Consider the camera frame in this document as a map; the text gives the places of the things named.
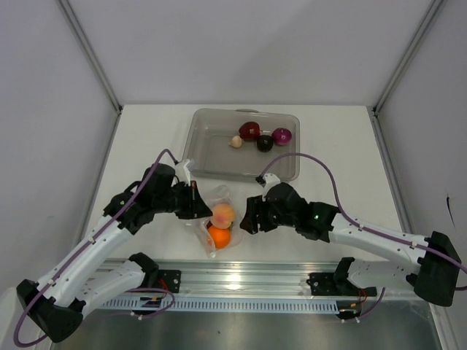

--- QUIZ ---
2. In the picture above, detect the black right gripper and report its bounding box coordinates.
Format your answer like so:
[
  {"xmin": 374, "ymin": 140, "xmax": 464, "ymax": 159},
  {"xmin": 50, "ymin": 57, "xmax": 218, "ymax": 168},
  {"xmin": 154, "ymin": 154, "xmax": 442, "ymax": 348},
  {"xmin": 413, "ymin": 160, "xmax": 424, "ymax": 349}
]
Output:
[{"xmin": 240, "ymin": 195, "xmax": 298, "ymax": 235}]

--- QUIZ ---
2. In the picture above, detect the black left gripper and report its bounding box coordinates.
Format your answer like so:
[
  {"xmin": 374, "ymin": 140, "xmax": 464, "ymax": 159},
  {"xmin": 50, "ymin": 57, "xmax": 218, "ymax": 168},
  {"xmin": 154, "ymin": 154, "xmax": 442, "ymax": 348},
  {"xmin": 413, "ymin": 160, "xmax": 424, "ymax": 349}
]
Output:
[{"xmin": 153, "ymin": 180, "xmax": 212, "ymax": 219}]

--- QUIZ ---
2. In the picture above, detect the yellow pink peach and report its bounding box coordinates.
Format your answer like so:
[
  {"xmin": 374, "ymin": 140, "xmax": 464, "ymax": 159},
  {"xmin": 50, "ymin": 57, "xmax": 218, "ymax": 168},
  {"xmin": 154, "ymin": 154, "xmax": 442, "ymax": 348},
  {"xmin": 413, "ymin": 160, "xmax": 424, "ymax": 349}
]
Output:
[{"xmin": 211, "ymin": 203, "xmax": 236, "ymax": 229}]

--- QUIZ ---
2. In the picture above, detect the clear zip top bag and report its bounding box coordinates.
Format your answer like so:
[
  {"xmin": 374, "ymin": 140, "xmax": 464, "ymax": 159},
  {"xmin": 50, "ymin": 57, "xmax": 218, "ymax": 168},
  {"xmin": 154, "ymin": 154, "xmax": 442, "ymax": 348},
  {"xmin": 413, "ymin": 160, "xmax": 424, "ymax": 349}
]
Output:
[{"xmin": 185, "ymin": 185, "xmax": 243, "ymax": 258}]

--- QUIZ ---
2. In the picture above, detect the orange fruit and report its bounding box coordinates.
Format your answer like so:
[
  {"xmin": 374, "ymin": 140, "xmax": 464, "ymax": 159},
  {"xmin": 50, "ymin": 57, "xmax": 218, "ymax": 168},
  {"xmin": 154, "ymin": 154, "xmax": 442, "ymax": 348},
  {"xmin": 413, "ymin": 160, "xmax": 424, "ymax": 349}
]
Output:
[{"xmin": 212, "ymin": 226, "xmax": 231, "ymax": 249}]

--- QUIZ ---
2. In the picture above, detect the dark red apple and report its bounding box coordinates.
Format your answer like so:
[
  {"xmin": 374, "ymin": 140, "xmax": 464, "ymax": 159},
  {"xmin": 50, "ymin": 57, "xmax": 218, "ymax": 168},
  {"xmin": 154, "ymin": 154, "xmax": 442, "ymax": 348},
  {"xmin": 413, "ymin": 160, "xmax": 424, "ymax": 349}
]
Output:
[{"xmin": 239, "ymin": 121, "xmax": 261, "ymax": 141}]

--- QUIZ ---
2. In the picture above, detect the red grape bunch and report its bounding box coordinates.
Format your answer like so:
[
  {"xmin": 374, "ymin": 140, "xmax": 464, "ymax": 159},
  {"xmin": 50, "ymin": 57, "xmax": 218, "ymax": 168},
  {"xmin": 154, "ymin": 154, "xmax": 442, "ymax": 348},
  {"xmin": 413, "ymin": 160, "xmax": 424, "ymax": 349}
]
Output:
[{"xmin": 207, "ymin": 225, "xmax": 215, "ymax": 249}]

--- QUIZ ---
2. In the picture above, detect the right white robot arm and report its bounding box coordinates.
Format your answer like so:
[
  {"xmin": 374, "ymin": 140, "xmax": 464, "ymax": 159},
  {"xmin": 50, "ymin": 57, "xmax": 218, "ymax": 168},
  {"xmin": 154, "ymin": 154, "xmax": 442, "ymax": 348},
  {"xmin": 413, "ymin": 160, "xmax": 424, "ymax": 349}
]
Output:
[{"xmin": 240, "ymin": 182, "xmax": 461, "ymax": 307}]

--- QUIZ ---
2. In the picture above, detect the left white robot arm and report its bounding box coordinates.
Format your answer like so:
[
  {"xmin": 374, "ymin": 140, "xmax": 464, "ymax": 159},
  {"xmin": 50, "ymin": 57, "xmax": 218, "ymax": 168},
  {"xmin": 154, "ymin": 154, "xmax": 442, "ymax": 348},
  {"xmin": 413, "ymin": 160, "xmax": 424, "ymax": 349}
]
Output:
[{"xmin": 16, "ymin": 160, "xmax": 212, "ymax": 343}]

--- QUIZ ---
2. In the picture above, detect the clear grey plastic bin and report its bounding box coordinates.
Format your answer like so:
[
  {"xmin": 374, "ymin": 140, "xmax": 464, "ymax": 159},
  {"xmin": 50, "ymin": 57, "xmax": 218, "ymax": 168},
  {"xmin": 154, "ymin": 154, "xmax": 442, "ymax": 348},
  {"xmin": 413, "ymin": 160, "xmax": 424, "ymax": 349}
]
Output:
[{"xmin": 183, "ymin": 108, "xmax": 300, "ymax": 182}]

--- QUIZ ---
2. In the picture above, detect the white garlic bulb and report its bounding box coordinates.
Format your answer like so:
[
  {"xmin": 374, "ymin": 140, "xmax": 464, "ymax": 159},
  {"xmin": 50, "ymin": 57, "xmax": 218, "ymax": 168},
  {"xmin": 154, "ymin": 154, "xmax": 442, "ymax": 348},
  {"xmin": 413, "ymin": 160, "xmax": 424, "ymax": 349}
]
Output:
[{"xmin": 228, "ymin": 136, "xmax": 244, "ymax": 149}]

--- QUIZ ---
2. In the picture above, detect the purple red onion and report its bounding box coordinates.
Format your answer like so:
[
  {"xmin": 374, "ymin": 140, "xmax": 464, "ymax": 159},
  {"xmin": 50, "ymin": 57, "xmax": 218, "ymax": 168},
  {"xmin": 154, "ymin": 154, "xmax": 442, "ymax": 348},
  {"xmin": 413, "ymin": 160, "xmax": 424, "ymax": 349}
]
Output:
[{"xmin": 271, "ymin": 128, "xmax": 293, "ymax": 146}]

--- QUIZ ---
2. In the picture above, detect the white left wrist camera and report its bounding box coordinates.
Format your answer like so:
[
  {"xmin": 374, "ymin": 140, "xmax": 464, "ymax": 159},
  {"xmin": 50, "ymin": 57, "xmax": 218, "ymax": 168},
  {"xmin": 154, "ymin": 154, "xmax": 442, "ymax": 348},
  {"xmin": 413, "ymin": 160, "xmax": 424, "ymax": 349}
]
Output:
[{"xmin": 174, "ymin": 159, "xmax": 194, "ymax": 185}]

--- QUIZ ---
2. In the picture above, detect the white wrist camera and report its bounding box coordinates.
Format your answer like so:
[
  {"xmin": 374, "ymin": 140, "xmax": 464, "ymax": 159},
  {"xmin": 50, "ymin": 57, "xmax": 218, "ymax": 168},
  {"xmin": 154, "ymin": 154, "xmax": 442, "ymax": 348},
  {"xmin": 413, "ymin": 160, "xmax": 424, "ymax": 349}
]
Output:
[
  {"xmin": 174, "ymin": 159, "xmax": 194, "ymax": 185},
  {"xmin": 255, "ymin": 173, "xmax": 281, "ymax": 191}
]

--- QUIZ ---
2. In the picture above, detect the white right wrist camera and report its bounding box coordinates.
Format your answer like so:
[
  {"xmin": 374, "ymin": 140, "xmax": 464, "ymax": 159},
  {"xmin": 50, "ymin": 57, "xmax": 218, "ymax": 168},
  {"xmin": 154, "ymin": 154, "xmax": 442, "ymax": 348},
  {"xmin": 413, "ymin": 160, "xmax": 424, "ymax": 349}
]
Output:
[{"xmin": 255, "ymin": 173, "xmax": 281, "ymax": 191}]

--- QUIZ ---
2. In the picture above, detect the aluminium mounting rail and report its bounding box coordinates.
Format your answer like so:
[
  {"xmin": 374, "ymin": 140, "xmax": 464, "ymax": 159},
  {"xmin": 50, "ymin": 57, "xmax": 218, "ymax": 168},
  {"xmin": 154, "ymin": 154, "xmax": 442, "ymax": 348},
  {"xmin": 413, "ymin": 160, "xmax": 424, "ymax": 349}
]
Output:
[{"xmin": 87, "ymin": 257, "xmax": 448, "ymax": 301}]

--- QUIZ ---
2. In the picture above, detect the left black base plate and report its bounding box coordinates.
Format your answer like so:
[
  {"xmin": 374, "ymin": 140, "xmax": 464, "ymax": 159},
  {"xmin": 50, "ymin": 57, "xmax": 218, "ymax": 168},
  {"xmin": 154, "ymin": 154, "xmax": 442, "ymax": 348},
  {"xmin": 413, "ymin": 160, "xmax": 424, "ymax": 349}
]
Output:
[{"xmin": 142, "ymin": 270, "xmax": 182, "ymax": 293}]

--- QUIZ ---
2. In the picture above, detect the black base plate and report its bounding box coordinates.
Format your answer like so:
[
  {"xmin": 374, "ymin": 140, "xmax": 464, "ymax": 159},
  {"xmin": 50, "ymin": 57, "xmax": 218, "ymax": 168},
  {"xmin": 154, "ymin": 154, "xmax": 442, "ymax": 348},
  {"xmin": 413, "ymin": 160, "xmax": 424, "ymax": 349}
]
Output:
[
  {"xmin": 142, "ymin": 270, "xmax": 182, "ymax": 293},
  {"xmin": 306, "ymin": 273, "xmax": 377, "ymax": 297}
]

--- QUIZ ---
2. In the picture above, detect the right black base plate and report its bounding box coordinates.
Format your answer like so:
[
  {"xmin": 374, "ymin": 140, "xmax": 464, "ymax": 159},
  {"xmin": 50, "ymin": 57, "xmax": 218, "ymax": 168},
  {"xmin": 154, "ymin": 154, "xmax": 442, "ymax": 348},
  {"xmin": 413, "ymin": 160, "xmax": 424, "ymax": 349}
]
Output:
[{"xmin": 306, "ymin": 273, "xmax": 377, "ymax": 297}]

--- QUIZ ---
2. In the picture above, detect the white slotted cable duct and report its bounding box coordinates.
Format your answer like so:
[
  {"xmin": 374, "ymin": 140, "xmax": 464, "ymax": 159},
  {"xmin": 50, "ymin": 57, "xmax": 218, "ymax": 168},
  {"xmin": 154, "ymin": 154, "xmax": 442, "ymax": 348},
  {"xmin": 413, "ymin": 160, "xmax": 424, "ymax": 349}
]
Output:
[{"xmin": 99, "ymin": 296, "xmax": 339, "ymax": 314}]

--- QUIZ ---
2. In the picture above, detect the aluminium frame post right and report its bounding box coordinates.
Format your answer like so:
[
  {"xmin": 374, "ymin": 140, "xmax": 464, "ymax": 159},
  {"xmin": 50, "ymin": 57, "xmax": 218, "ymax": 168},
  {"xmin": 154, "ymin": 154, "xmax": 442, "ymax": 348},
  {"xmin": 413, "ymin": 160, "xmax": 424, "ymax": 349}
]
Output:
[{"xmin": 371, "ymin": 0, "xmax": 448, "ymax": 114}]

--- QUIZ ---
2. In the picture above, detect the aluminium frame post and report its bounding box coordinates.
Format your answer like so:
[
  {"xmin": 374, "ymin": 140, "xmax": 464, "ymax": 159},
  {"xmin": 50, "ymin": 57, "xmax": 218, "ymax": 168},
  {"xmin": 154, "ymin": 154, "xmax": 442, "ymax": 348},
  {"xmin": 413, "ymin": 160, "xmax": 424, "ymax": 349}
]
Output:
[
  {"xmin": 371, "ymin": 0, "xmax": 448, "ymax": 114},
  {"xmin": 56, "ymin": 0, "xmax": 123, "ymax": 115}
]

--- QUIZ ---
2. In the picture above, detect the aluminium frame post left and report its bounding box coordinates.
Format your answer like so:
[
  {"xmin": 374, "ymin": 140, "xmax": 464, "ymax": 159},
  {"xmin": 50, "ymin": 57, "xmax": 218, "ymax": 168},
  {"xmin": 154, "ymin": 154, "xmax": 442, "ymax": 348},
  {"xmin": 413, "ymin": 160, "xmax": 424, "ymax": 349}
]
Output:
[{"xmin": 56, "ymin": 0, "xmax": 123, "ymax": 115}]

